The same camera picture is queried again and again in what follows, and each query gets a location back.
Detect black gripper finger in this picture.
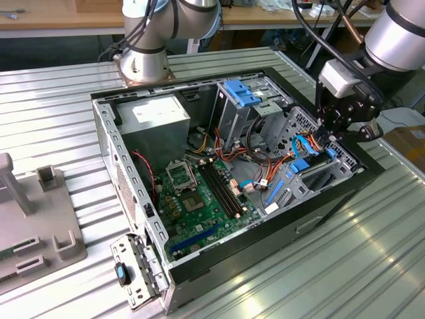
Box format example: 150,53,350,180
328,120,385,143
315,108,340,144

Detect blue data wire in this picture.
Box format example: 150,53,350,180
291,134,320,160

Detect hard disk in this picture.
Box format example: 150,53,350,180
264,148,337,209

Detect orange disk power wire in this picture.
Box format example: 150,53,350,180
265,132,323,190

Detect grey metal disk bay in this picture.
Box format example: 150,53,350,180
262,105,365,217

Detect white flat board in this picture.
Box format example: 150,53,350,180
378,106,425,132

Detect yellow brown cardboard box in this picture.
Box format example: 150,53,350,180
384,124,425,167

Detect black tripod pole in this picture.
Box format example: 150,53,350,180
305,19,337,70

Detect blue plastic drive latch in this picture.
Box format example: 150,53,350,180
224,78,263,108

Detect grey optical drive cage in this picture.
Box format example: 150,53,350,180
209,76,293,150

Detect small white box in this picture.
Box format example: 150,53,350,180
310,6,335,17

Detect black RAM slot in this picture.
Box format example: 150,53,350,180
208,161,243,216
212,159,247,214
204,162,239,217
200,163,235,219

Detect black open PC case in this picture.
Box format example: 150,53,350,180
90,67,386,315

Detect green motherboard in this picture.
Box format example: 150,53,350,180
154,156,263,263

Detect metal socket cover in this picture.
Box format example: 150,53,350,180
165,160,197,193

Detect brown square mounting plate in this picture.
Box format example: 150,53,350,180
112,56,177,88

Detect grey power supply unit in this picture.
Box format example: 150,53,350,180
114,94,192,173

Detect blue expansion slot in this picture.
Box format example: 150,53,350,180
169,223,220,253

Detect black latch with blue button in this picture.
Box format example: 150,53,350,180
114,262,132,286

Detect long wooden desk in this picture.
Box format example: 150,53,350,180
0,0,383,39

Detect grey parts rack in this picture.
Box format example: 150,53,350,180
0,152,89,286

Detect green RAM stick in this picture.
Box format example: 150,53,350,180
0,237,37,263

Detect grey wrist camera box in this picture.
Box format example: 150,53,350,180
317,59,362,99

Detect black cable loop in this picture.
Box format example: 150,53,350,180
246,116,272,164

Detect blue wire with white label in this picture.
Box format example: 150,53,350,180
239,179,268,192

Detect red orange wire bundle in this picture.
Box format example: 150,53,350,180
212,128,248,165

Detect thick black wrist cable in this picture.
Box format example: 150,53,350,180
291,0,378,99

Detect yellow black wire bundle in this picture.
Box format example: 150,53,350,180
194,132,209,154

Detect red black twisted wire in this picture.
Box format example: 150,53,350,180
131,151,157,203

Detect black hanging cable bundle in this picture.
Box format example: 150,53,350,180
98,0,159,64

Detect hinged metal slot bracket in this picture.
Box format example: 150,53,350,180
110,232,170,312

